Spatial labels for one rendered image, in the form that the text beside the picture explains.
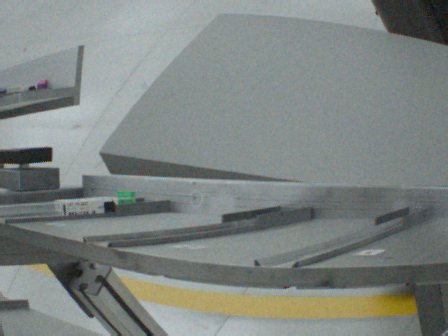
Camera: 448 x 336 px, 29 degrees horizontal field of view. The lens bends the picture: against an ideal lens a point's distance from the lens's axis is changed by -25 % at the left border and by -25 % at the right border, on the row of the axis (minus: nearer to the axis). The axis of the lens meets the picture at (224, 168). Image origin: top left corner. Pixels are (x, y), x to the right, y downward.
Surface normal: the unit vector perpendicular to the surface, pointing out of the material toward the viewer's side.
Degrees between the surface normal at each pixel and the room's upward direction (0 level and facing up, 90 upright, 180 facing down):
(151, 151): 0
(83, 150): 0
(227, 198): 47
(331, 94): 0
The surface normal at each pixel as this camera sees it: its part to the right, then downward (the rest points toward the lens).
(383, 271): -0.58, 0.04
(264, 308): -0.40, -0.71
